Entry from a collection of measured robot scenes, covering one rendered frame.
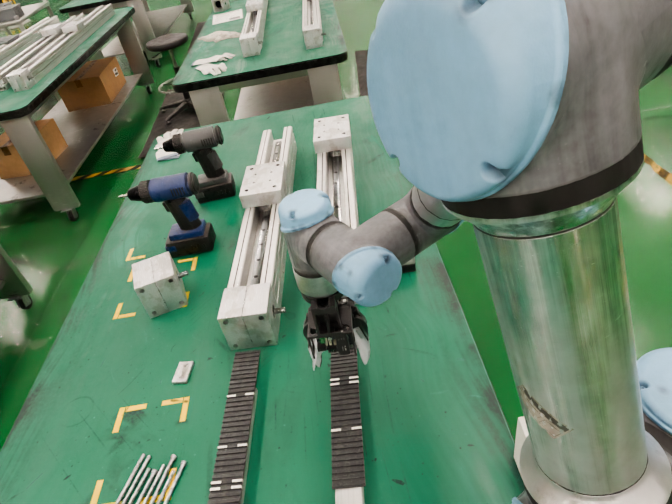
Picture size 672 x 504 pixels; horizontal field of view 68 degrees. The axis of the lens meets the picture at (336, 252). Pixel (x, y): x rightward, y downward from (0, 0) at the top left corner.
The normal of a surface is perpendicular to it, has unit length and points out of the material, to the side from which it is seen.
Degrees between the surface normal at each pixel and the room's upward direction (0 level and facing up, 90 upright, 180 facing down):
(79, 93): 90
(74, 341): 0
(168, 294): 90
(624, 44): 77
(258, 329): 90
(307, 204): 0
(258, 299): 0
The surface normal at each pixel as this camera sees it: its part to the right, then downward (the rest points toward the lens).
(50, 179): 0.08, 0.61
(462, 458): -0.16, -0.77
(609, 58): 0.50, 0.22
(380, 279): 0.58, 0.43
